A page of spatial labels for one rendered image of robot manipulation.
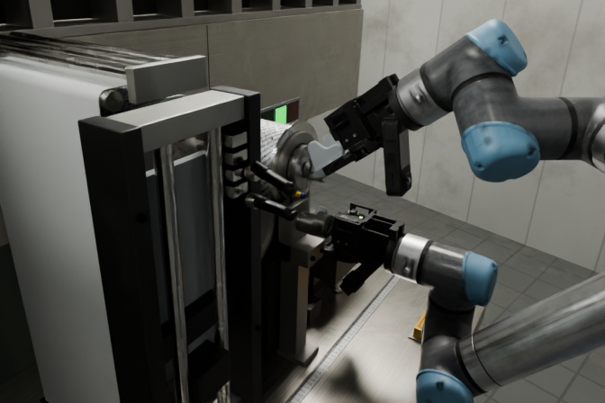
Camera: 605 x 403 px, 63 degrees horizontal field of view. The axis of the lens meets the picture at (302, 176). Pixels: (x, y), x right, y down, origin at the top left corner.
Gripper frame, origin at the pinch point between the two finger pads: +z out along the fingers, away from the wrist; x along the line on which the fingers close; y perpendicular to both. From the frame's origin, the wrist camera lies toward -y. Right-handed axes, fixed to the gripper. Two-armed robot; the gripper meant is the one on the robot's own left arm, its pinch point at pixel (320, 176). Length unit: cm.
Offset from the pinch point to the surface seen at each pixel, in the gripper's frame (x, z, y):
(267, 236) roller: 8.7, 8.7, -3.8
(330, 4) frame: -69, 14, 42
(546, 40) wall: -243, -3, -1
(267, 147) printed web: 6.1, 1.2, 8.3
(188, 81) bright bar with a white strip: 27.3, -11.6, 16.1
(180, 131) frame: 38.5, -18.6, 9.0
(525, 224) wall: -241, 60, -92
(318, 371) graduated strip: 6.5, 17.5, -29.0
